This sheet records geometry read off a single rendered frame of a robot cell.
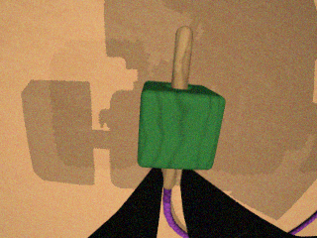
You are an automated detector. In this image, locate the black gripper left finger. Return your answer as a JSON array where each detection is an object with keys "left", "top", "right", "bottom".
[{"left": 88, "top": 168, "right": 163, "bottom": 238}]

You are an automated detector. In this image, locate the green block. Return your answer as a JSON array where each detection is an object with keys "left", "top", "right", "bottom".
[{"left": 138, "top": 80, "right": 225, "bottom": 171}]

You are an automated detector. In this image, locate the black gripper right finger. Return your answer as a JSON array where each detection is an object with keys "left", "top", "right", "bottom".
[{"left": 179, "top": 170, "right": 317, "bottom": 238}]

